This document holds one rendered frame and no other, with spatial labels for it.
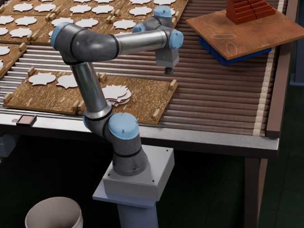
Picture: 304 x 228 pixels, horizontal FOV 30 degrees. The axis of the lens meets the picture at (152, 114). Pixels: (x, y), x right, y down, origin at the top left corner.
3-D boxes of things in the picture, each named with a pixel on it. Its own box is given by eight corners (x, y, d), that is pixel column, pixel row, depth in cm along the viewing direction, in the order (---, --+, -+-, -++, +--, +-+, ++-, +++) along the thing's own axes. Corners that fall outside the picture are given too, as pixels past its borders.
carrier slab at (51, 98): (75, 115, 279) (74, 112, 278) (2, 106, 291) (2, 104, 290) (101, 77, 305) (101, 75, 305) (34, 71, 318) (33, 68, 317)
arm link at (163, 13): (147, 10, 239) (161, 2, 244) (150, 33, 245) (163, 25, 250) (160, 14, 234) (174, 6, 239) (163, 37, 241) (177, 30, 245)
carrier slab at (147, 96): (156, 125, 266) (155, 122, 265) (77, 114, 279) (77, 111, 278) (178, 85, 292) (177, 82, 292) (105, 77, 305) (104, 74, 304)
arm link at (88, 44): (93, 39, 193) (187, 26, 226) (73, 31, 199) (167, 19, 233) (90, 71, 197) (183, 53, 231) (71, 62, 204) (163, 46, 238)
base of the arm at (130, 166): (138, 179, 231) (135, 161, 225) (106, 171, 237) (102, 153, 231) (154, 156, 241) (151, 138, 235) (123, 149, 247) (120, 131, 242)
